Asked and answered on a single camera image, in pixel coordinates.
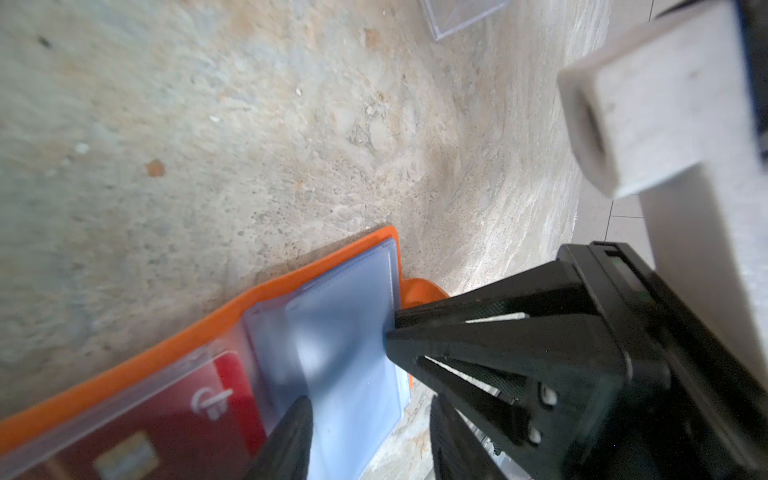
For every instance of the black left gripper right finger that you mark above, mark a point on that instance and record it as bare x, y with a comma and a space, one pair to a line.
456, 452

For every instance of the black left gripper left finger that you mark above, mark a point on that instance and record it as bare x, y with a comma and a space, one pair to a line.
286, 452

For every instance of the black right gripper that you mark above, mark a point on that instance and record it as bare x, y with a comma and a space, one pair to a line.
543, 388

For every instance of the left card stack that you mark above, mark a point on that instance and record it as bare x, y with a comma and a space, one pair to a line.
446, 17

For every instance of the orange card holder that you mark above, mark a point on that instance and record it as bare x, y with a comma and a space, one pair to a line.
317, 332

